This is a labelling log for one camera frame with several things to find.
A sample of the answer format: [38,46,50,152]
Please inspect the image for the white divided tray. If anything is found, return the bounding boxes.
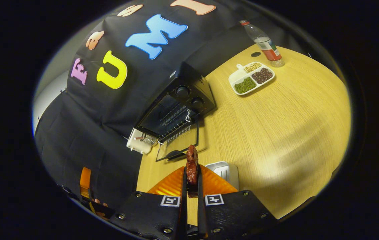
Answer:
[228,62,275,96]

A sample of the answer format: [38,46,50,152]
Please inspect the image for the brown roasted meat piece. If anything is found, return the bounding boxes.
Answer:
[186,144,199,198]

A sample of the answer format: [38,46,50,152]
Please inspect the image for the clear bottle with red label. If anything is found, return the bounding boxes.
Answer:
[239,19,285,68]

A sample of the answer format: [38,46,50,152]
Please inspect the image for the green mung beans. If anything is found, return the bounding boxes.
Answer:
[234,77,257,94]

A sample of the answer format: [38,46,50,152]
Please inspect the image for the dark red beans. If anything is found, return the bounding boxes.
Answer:
[251,67,273,84]

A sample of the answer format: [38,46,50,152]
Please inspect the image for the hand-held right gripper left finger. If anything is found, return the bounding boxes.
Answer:
[110,166,188,240]

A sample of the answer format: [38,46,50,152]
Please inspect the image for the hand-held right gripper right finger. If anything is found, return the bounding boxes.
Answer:
[197,164,278,240]

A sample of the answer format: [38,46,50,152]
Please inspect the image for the white rectangular plate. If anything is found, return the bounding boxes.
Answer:
[204,161,240,190]

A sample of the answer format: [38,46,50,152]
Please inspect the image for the wire utensil holder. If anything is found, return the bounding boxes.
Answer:
[141,134,159,148]

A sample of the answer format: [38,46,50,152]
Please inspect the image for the black electric oven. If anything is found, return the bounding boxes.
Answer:
[135,62,216,163]

